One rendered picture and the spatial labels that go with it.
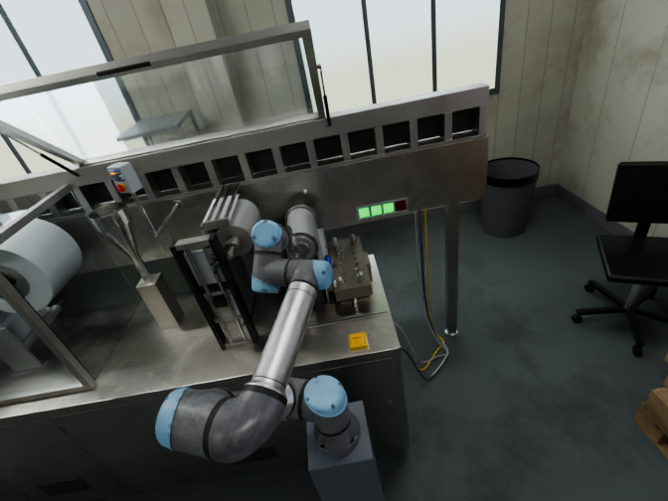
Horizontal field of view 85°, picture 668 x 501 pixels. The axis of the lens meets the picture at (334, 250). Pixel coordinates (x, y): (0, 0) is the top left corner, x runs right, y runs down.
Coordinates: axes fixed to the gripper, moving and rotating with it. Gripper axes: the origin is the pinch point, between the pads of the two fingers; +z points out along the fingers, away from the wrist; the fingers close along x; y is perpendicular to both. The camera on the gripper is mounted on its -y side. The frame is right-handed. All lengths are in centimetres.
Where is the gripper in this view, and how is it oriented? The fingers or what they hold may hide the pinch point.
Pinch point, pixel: (289, 253)
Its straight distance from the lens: 129.7
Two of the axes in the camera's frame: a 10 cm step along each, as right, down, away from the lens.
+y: -1.8, -9.8, 1.1
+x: -9.8, 1.8, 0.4
